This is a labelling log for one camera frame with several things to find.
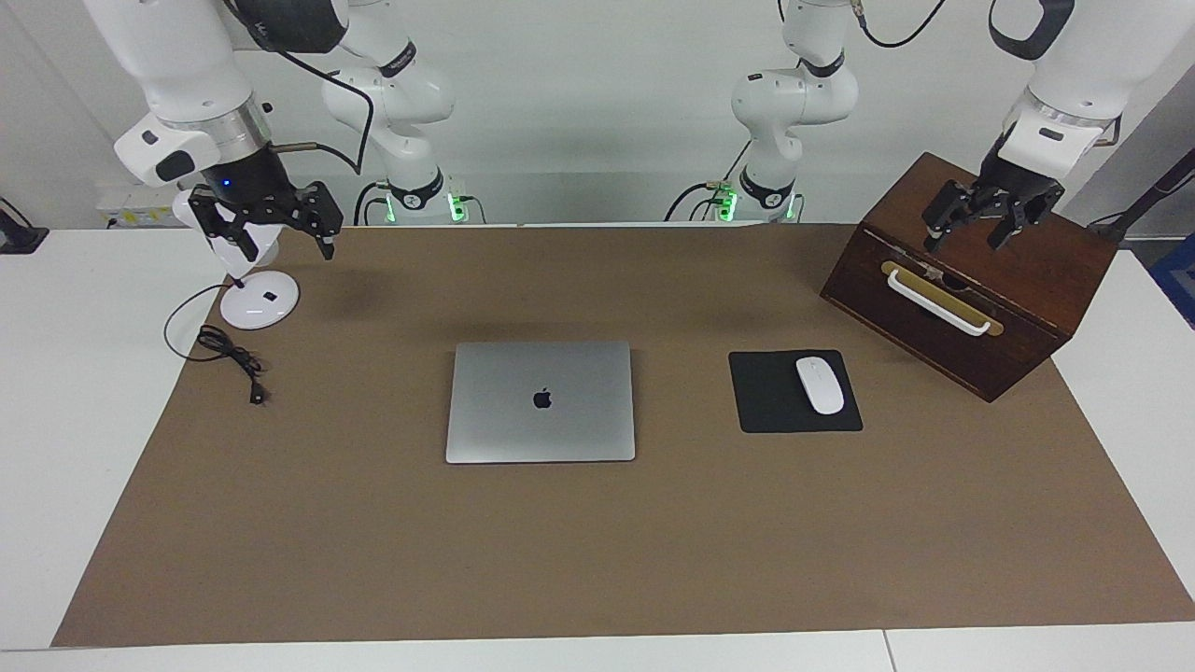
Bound black clamp mount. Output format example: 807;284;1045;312
0;198;49;255

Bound dark wooden box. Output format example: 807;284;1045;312
820;152;1119;403

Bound brass handle plate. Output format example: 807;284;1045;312
880;260;1005;338

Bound blue crate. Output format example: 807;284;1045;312
1146;233;1195;329

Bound white box handle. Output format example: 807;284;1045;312
886;269;992;336

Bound white computer mouse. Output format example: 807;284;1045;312
795;356;846;416

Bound brown table mat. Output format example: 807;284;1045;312
51;222;1195;648

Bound silver laptop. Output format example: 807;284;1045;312
445;341;637;465

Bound black left base cable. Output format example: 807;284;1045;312
665;140;750;223

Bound black lamp cable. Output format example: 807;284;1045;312
164;283;270;406

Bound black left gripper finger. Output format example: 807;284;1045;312
990;191;1063;251
924;179;981;253

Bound white wall power strip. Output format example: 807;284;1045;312
98;182;180;230

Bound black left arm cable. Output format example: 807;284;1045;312
851;0;949;49

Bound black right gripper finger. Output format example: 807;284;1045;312
190;187;260;262
297;182;342;260

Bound black mouse pad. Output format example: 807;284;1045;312
728;350;864;435

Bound white desk lamp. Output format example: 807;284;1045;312
173;187;302;330

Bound black right base cable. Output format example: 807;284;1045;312
353;180;393;225

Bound black base cable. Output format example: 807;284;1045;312
353;180;393;225
665;140;750;223

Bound black stand pole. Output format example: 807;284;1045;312
1088;147;1195;245

